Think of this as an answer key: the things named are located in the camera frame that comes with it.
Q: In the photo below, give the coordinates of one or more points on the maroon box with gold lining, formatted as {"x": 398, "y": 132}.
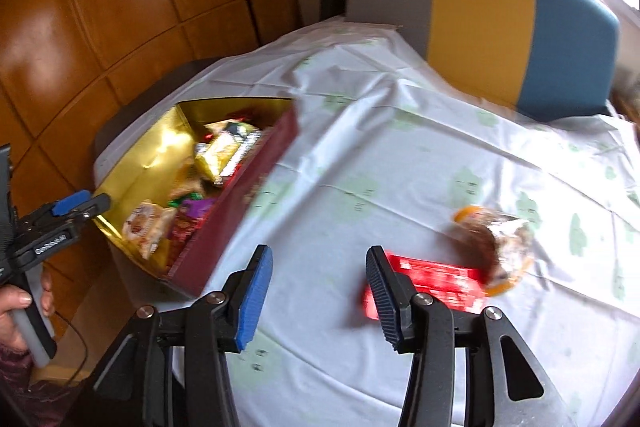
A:
{"x": 150, "y": 157}

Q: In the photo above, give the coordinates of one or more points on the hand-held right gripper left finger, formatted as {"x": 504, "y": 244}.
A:
{"x": 255, "y": 297}

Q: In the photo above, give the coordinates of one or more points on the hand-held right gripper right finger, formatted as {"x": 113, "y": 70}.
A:
{"x": 385, "y": 302}

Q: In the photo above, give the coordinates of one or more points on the white tablecloth with green print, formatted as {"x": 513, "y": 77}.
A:
{"x": 400, "y": 147}

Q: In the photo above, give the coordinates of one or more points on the yellow and white snack packet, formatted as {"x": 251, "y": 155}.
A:
{"x": 220, "y": 157}

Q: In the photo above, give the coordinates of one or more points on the grey yellow blue chair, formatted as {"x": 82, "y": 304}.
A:
{"x": 480, "y": 22}

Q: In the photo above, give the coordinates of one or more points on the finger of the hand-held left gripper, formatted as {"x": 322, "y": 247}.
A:
{"x": 72, "y": 202}
{"x": 95, "y": 206}

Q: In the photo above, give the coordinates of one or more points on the tan pastry snack packet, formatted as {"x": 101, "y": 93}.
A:
{"x": 145, "y": 227}

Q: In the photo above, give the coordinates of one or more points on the person's left hand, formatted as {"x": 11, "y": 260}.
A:
{"x": 12, "y": 322}

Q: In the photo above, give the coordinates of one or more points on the person's left forearm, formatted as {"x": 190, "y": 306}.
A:
{"x": 12, "y": 374}

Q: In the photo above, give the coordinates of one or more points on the dark red snack packet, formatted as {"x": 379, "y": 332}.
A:
{"x": 182, "y": 229}

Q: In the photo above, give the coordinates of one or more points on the clear pastry packet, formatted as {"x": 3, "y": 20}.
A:
{"x": 500, "y": 242}

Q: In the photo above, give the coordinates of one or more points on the purple snack packet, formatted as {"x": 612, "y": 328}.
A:
{"x": 197, "y": 209}

